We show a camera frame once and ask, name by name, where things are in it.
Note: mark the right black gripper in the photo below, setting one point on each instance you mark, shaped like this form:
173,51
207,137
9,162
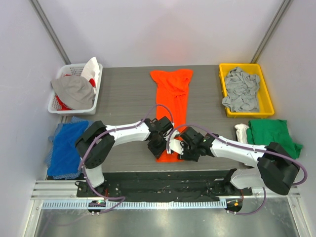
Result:
187,153

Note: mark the white folded t shirt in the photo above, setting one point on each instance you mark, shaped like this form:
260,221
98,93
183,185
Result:
240,133

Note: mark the orange t shirt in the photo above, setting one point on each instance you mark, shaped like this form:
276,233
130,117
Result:
172,91

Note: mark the white cloth in basket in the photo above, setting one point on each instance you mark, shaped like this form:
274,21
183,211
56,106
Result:
92,70

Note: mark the left corner metal post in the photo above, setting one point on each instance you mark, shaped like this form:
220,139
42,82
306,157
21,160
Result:
50,30

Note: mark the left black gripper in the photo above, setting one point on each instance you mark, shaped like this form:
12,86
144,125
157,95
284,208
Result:
158,150

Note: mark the grey shirt in yellow bin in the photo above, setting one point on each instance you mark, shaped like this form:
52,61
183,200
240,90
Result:
241,89

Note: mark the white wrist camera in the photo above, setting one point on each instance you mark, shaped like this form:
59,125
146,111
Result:
174,134
175,146

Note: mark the slotted cable duct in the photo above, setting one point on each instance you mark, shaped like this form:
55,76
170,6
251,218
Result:
95,204

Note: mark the right corner metal post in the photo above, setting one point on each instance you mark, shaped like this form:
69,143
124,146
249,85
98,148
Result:
276,20

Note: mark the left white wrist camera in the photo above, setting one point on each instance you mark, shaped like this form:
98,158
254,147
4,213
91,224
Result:
174,134

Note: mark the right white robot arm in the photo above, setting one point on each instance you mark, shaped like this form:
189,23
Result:
269,166

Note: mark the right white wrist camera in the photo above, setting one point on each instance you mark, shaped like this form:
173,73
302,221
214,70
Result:
175,146

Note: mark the green folded t shirt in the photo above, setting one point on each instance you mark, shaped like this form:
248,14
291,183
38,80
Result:
265,131

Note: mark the red cloth in basket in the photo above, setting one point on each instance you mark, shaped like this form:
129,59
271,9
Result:
63,106

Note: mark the blue white checkered cloth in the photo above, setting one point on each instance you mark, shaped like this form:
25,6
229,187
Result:
53,135

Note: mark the beige grey shirt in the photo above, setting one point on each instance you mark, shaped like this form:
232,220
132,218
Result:
74,91

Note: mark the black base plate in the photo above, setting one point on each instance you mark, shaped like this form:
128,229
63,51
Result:
177,186

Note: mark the aluminium rail frame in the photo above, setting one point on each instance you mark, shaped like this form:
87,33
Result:
262,214

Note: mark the yellow plastic bin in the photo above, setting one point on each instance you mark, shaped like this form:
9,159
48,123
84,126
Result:
265,104

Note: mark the corner metal post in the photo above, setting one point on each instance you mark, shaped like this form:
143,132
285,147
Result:
50,30
276,20

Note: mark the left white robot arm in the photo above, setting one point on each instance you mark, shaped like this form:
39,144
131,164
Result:
96,142

